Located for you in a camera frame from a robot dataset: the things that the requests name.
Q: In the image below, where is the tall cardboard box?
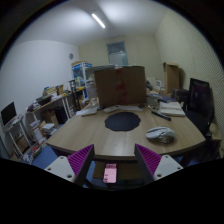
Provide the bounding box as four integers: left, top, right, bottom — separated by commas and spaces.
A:
163, 62, 179, 93

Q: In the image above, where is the black round mouse pad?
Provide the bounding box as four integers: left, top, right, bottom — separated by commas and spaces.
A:
105, 112, 141, 131

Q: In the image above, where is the white metal rack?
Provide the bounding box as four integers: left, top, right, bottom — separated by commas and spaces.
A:
4, 115, 31, 158

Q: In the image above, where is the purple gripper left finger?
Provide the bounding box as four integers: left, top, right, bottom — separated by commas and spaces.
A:
45, 144, 95, 186

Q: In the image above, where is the large brown cardboard box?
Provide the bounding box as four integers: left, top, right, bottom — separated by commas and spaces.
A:
94, 66, 146, 107

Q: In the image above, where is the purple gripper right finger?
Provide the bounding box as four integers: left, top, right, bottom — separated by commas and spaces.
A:
134, 144, 183, 184

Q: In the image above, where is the computer monitor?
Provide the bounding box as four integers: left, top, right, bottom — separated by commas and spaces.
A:
1, 103, 17, 126

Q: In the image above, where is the wooden side desk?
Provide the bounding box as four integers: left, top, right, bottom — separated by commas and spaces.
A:
27, 87, 85, 120

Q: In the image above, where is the blue white shelf cabinet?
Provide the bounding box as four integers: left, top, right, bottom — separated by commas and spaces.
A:
72, 62, 92, 98

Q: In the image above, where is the black office chair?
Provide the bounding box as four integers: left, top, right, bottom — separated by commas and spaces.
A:
172, 78, 214, 136

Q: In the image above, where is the pink smartphone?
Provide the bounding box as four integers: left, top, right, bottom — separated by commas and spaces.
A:
103, 164, 117, 183

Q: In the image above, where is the black remote control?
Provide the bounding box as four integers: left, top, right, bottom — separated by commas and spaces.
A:
151, 111, 171, 121

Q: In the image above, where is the ceiling fluorescent light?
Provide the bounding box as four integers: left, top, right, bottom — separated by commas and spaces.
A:
91, 13, 106, 29

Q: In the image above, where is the white computer mouse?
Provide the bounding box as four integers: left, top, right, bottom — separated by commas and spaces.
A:
146, 126, 176, 144

